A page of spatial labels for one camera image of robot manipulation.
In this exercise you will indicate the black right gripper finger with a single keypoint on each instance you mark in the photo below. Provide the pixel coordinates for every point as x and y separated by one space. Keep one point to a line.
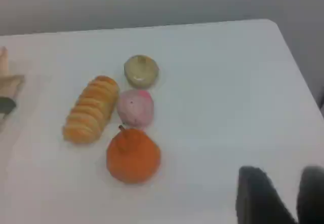
258 201
312 198

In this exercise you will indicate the orange fruit with stem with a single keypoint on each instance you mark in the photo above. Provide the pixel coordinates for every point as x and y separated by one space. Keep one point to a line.
134 158

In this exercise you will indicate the pink peach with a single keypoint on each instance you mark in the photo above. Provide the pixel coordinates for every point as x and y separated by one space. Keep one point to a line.
135 109

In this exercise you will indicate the beige round fruit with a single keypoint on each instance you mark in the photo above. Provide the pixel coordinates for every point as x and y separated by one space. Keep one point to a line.
140 71

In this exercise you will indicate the golden ridged bread loaf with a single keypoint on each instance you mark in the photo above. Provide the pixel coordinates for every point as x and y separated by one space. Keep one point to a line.
91 110

